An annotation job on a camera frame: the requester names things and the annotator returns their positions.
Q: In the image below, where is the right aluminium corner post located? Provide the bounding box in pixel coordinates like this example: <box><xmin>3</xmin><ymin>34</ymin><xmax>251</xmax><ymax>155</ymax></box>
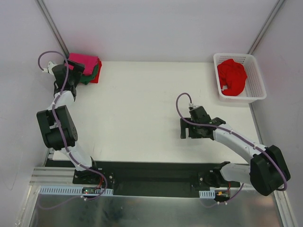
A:
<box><xmin>247</xmin><ymin>0</ymin><xmax>287</xmax><ymax>55</ymax></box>

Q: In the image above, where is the right white cable duct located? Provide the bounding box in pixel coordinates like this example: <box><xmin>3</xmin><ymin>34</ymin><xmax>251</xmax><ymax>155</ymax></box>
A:
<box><xmin>198</xmin><ymin>189</ymin><xmax>230</xmax><ymax>199</ymax></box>

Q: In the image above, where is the pink t shirt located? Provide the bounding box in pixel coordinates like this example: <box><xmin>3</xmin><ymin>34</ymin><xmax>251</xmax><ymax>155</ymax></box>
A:
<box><xmin>68</xmin><ymin>53</ymin><xmax>98</xmax><ymax>76</ymax></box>

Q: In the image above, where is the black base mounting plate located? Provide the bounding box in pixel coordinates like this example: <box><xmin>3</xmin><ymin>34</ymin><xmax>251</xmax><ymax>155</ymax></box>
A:
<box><xmin>45</xmin><ymin>160</ymin><xmax>254</xmax><ymax>196</ymax></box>

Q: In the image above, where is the white cable duct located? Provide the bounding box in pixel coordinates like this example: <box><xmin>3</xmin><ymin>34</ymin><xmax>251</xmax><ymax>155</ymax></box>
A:
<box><xmin>198</xmin><ymin>189</ymin><xmax>230</xmax><ymax>199</ymax></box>
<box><xmin>39</xmin><ymin>186</ymin><xmax>114</xmax><ymax>197</ymax></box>

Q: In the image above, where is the aluminium corner post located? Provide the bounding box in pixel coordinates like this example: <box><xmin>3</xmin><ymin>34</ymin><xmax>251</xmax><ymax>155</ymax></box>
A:
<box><xmin>35</xmin><ymin>0</ymin><xmax>70</xmax><ymax>58</ymax></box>
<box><xmin>247</xmin><ymin>0</ymin><xmax>287</xmax><ymax>55</ymax></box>

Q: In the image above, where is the white plastic laundry basket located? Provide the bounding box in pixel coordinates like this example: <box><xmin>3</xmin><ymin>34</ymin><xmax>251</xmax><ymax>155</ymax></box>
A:
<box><xmin>213</xmin><ymin>53</ymin><xmax>267</xmax><ymax>104</ymax></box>

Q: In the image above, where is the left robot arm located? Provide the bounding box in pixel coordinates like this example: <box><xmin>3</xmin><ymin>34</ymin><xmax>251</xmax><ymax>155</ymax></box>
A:
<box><xmin>36</xmin><ymin>60</ymin><xmax>100</xmax><ymax>184</ymax></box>

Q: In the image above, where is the red t shirt in basket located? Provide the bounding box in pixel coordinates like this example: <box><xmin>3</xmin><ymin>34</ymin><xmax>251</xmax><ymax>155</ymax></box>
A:
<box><xmin>217</xmin><ymin>59</ymin><xmax>247</xmax><ymax>96</ymax></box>

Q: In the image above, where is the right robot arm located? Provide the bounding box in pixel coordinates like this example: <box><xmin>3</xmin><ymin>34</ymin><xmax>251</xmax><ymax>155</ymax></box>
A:
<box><xmin>180</xmin><ymin>104</ymin><xmax>291</xmax><ymax>196</ymax></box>

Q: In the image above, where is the folded red t shirt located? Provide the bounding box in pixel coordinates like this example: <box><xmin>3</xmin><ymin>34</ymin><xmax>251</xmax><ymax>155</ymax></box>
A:
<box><xmin>90</xmin><ymin>58</ymin><xmax>102</xmax><ymax>84</ymax></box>

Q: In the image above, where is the folded green t shirt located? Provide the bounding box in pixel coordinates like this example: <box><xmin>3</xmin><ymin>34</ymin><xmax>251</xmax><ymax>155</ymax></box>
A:
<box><xmin>80</xmin><ymin>64</ymin><xmax>99</xmax><ymax>85</ymax></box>

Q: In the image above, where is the left white cable duct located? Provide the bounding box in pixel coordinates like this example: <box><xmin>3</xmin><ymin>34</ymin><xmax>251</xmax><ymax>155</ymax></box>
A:
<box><xmin>39</xmin><ymin>186</ymin><xmax>114</xmax><ymax>197</ymax></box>

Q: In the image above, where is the left aluminium corner post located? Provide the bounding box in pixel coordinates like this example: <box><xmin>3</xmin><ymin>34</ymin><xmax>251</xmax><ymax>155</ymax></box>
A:
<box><xmin>35</xmin><ymin>0</ymin><xmax>70</xmax><ymax>58</ymax></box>

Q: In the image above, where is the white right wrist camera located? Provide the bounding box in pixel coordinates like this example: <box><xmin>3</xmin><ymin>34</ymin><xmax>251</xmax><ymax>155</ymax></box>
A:
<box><xmin>188</xmin><ymin>103</ymin><xmax>198</xmax><ymax>110</ymax></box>

